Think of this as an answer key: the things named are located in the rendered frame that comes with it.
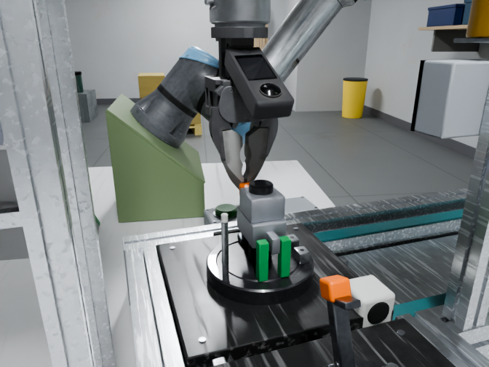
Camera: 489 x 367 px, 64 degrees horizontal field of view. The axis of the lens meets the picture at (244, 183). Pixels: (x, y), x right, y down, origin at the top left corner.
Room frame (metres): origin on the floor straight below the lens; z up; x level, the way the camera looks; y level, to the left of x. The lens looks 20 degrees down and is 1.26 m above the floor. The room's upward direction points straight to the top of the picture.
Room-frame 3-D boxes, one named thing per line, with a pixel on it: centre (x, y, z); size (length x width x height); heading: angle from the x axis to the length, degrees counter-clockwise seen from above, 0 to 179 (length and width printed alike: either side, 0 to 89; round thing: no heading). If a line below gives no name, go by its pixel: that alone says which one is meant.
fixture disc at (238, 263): (0.45, -0.02, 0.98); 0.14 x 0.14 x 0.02
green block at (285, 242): (0.41, -0.05, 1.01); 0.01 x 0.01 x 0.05; 18
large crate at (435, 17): (4.38, -2.17, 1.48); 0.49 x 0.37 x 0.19; 7
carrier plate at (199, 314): (0.45, -0.02, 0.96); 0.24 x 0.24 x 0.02; 18
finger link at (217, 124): (0.51, 0.02, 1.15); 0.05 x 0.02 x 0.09; 108
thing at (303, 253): (0.45, -0.07, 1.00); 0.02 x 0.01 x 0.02; 18
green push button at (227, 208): (0.66, 0.03, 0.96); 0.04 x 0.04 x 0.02
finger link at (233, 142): (0.53, 0.02, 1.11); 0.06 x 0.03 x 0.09; 18
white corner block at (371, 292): (0.39, -0.14, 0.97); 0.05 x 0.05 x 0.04; 18
